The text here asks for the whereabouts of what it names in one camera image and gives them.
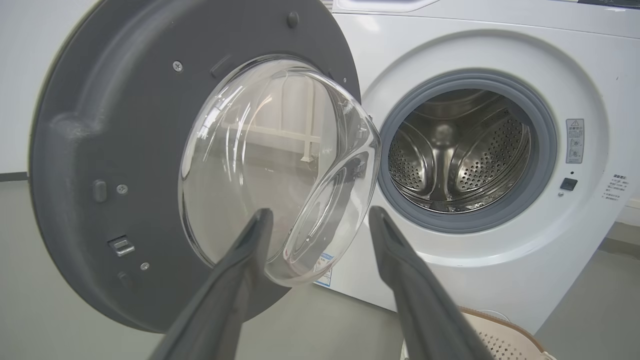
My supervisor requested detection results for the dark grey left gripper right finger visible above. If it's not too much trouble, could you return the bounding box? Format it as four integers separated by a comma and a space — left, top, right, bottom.
368, 205, 497, 360

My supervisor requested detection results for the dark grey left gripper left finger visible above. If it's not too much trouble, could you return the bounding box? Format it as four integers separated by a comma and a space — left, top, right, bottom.
149, 208, 275, 360

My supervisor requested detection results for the black round glass washer door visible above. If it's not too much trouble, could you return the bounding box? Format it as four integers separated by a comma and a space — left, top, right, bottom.
28, 0, 382, 334

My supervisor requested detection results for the white front-load washing machine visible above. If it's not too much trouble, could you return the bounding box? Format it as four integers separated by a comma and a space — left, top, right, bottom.
314, 0, 640, 336

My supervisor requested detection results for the cream perforated basket brown rim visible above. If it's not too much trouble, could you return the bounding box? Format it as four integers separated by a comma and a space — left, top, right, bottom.
401, 306, 559, 360

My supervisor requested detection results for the stainless steel washing machine drum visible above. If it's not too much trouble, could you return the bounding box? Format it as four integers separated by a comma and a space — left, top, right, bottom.
387, 88, 532, 215

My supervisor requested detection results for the grey rubber door seal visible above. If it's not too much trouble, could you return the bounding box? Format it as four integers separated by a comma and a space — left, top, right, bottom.
377, 69, 559, 235

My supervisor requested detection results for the blue energy label sticker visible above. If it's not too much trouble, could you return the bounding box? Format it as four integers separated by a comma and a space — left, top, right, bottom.
313, 252, 335, 289

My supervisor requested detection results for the grey warning label sticker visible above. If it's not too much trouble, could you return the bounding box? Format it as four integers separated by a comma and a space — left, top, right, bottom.
565, 118, 585, 165

